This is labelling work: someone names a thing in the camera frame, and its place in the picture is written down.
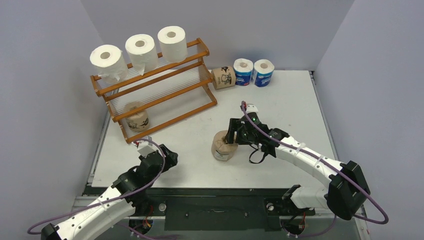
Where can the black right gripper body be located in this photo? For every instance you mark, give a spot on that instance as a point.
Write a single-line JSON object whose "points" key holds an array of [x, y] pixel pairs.
{"points": [[234, 131]]}

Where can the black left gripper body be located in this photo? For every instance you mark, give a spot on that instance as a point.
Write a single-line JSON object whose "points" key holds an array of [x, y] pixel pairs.
{"points": [[161, 170]]}

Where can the brown roll plain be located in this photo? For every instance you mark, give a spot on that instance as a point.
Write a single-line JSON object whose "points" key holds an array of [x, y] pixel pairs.
{"points": [[220, 150]]}

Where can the brown roll black print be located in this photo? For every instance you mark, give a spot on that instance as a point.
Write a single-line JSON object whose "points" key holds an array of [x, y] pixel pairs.
{"points": [[138, 122]]}

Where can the orange wooden tiered shelf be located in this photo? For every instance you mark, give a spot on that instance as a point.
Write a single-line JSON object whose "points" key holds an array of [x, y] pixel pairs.
{"points": [[170, 93]]}

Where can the white toilet paper roll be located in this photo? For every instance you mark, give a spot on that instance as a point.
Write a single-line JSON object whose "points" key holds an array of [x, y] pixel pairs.
{"points": [[110, 64], [173, 44], [142, 52]]}

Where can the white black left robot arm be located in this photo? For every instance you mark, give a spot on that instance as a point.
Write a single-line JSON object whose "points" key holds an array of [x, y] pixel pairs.
{"points": [[120, 200]]}

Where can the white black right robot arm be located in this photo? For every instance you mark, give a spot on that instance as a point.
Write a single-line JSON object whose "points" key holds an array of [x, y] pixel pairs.
{"points": [[344, 187]]}

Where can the brown wrapped roll with cartoon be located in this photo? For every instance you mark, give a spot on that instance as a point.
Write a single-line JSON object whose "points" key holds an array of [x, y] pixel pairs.
{"points": [[223, 77]]}

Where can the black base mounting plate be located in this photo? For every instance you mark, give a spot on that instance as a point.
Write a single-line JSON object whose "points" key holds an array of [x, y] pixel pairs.
{"points": [[225, 209]]}

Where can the blue wrapped toilet roll left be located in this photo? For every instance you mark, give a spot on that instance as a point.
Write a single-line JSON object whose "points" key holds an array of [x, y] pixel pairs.
{"points": [[243, 69]]}

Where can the blue wrapped toilet roll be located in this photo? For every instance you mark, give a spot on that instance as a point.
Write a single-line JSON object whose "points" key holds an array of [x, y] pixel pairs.
{"points": [[243, 69], [262, 72]]}

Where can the blue wrapped toilet roll right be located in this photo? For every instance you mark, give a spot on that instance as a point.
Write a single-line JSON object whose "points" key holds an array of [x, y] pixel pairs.
{"points": [[262, 72]]}

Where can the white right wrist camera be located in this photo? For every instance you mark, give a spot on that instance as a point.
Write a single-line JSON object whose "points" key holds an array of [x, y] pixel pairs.
{"points": [[250, 108]]}

